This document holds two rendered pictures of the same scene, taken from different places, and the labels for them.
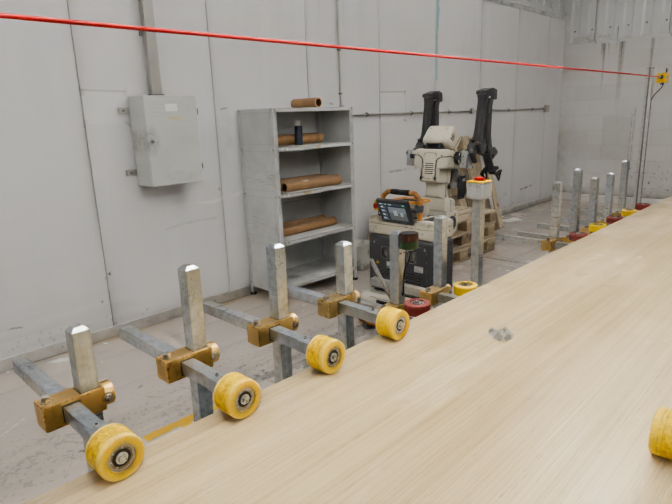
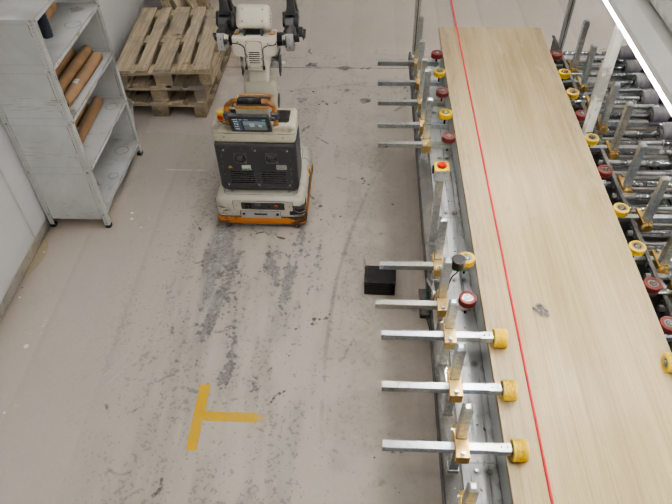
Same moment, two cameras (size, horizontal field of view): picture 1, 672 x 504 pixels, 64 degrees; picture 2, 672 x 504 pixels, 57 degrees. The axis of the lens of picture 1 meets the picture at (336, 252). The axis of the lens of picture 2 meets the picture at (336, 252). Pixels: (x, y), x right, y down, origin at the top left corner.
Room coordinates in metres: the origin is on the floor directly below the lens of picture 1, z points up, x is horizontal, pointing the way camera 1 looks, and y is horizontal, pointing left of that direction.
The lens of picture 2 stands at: (0.62, 1.39, 3.06)
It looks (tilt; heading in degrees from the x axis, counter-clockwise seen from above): 46 degrees down; 319
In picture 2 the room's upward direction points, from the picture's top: 1 degrees counter-clockwise
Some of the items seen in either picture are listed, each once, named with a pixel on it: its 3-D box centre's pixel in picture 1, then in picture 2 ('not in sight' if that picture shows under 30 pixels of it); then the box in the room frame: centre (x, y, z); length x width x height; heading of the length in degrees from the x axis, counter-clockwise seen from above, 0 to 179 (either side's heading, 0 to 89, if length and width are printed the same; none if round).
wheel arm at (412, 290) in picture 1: (417, 292); (424, 266); (1.89, -0.30, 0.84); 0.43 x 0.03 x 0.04; 45
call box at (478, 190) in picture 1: (479, 190); (441, 172); (2.05, -0.56, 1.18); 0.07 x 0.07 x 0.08; 45
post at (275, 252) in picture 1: (280, 331); (453, 381); (1.33, 0.15, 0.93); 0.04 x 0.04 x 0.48; 45
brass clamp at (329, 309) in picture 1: (339, 302); (449, 332); (1.50, -0.01, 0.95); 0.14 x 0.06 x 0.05; 135
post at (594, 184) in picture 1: (591, 220); (421, 92); (2.94, -1.43, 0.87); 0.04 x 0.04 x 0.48; 45
